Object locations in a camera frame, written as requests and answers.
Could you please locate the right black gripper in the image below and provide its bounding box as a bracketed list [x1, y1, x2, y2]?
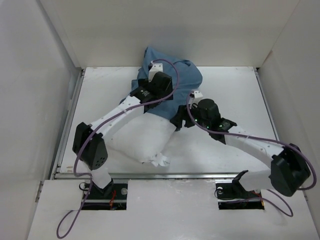
[169, 101, 210, 129]

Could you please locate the blue pillowcase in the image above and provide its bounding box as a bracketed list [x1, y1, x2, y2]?
[131, 46, 203, 120]

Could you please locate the white pillow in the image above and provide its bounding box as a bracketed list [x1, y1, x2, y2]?
[106, 113, 176, 167]

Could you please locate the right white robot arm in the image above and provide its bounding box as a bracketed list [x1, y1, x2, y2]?
[170, 98, 311, 197]

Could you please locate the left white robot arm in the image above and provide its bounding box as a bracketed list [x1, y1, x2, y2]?
[72, 71, 173, 199]

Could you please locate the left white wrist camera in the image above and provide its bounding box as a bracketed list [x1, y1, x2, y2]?
[148, 62, 163, 82]

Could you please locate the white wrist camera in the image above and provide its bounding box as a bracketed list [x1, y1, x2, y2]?
[148, 62, 163, 82]
[189, 90, 203, 100]

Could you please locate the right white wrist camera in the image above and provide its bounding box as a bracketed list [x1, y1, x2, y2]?
[189, 90, 203, 100]

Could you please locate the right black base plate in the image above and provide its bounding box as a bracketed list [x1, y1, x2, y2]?
[214, 182, 265, 210]

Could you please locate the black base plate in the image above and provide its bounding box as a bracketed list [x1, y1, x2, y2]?
[214, 182, 265, 210]
[81, 182, 128, 211]

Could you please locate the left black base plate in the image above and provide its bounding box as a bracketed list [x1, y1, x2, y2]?
[81, 182, 128, 211]

